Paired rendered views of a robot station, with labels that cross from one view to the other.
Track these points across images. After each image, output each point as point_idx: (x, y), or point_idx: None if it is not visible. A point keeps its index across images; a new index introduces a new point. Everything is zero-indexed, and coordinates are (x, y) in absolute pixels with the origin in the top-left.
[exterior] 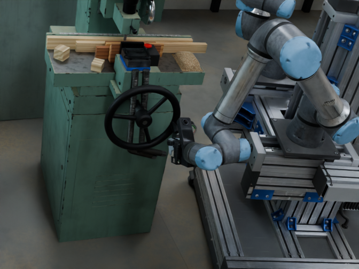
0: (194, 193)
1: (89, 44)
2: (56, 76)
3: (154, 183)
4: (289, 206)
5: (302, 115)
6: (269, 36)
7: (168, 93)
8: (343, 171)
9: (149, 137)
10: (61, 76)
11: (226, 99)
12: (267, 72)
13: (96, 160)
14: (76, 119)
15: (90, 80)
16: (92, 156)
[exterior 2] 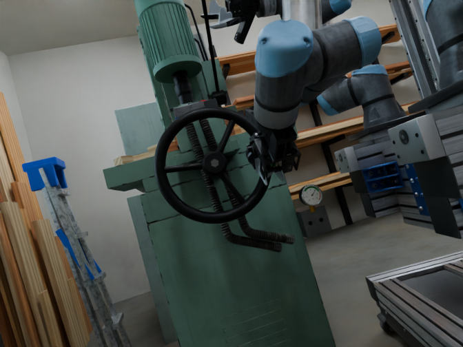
0: (399, 341)
1: None
2: (107, 173)
3: (314, 311)
4: None
5: (448, 36)
6: None
7: (229, 111)
8: None
9: (238, 193)
10: (111, 171)
11: (287, 14)
12: (379, 118)
13: (208, 290)
14: (155, 228)
15: (151, 168)
16: (200, 284)
